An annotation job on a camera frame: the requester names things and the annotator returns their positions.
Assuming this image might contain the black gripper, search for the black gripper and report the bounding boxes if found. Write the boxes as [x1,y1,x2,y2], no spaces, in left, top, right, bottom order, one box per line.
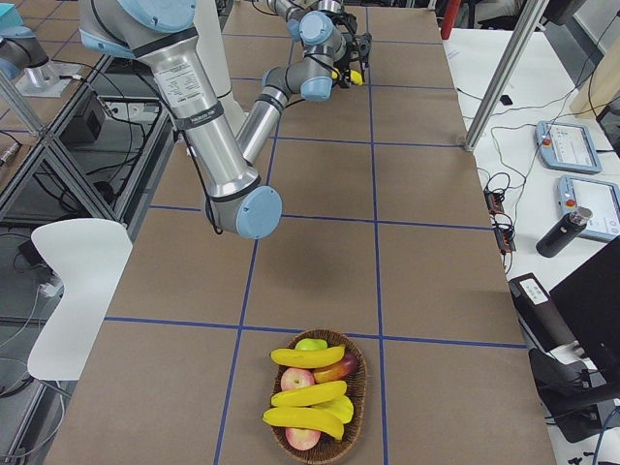
[336,57,355,88]

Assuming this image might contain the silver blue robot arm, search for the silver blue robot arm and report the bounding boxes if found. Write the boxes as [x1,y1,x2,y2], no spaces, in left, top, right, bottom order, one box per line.
[78,1,347,239]
[251,0,345,42]

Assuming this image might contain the woven wicker basket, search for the woven wicker basket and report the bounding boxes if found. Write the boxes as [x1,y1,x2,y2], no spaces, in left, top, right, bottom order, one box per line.
[271,328,367,464]

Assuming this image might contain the orange circuit board far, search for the orange circuit board far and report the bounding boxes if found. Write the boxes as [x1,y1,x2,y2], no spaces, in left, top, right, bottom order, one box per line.
[484,190,505,214]

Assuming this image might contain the orange circuit board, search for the orange circuit board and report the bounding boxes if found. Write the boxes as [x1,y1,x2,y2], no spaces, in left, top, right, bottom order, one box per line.
[484,190,505,214]
[493,225,516,255]

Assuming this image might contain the orange circuit board near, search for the orange circuit board near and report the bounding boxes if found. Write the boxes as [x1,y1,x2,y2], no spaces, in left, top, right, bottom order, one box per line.
[493,225,516,255]

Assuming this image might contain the blue teach pendant far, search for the blue teach pendant far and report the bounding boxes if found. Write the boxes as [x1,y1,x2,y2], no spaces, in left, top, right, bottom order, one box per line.
[536,121,603,174]

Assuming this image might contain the blue teach pendant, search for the blue teach pendant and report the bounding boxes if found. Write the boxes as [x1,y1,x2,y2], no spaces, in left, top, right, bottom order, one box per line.
[536,121,603,174]
[557,174,619,242]

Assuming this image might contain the black water bottle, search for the black water bottle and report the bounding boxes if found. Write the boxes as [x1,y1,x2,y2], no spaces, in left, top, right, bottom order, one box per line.
[536,206,593,258]

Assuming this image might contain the green pear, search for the green pear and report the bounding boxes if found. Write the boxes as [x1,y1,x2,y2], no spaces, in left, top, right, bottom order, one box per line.
[294,338,328,351]

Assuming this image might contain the blue teach pendant near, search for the blue teach pendant near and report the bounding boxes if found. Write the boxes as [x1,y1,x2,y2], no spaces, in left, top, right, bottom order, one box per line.
[557,174,619,242]

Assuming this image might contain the red yellow mango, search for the red yellow mango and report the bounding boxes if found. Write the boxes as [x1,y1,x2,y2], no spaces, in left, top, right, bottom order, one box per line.
[313,353,358,384]

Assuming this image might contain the pink apple rear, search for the pink apple rear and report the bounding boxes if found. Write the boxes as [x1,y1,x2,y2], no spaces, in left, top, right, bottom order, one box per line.
[280,367,315,391]

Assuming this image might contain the pink apple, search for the pink apple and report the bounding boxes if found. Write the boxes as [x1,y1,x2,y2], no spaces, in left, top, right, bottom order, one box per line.
[285,427,322,451]
[280,367,315,391]

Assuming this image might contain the white curved panel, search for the white curved panel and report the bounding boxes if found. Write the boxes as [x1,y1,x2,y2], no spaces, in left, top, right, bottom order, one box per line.
[27,218,133,381]

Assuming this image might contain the black box with label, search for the black box with label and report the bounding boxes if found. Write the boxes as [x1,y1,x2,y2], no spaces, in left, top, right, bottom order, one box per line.
[509,273,584,353]

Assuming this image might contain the black monitor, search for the black monitor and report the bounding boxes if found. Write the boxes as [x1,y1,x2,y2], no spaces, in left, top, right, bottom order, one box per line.
[550,238,619,381]

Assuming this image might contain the yellow banana short right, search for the yellow banana short right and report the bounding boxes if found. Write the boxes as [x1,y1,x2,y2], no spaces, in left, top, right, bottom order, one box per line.
[312,395,355,424]

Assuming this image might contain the pink apple front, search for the pink apple front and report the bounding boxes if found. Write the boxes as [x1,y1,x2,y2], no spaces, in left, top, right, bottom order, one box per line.
[285,427,322,451]

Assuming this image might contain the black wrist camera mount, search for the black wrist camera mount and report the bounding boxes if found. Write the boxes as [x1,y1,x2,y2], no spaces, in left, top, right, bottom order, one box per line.
[351,32,372,69]

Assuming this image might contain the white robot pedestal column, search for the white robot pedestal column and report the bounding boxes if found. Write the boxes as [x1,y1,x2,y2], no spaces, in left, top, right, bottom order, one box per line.
[194,0,247,135]

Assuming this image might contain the aluminium frame post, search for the aluminium frame post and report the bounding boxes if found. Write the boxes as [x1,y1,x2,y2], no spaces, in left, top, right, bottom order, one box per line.
[463,0,549,152]

